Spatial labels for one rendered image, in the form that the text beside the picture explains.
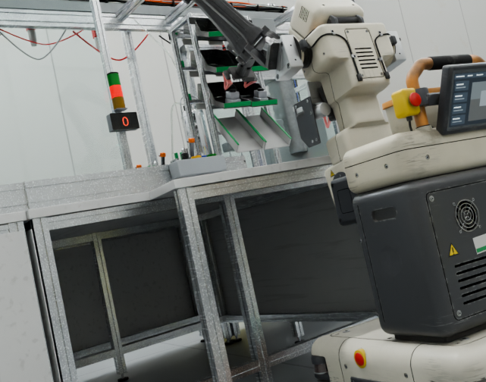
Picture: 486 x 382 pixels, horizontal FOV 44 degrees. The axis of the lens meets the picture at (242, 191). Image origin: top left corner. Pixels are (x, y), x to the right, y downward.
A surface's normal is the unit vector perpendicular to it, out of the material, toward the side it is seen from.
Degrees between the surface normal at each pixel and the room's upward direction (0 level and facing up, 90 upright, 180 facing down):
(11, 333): 90
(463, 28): 90
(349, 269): 90
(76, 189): 90
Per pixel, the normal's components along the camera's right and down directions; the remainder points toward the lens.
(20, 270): 0.57, -0.18
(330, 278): -0.80, 0.13
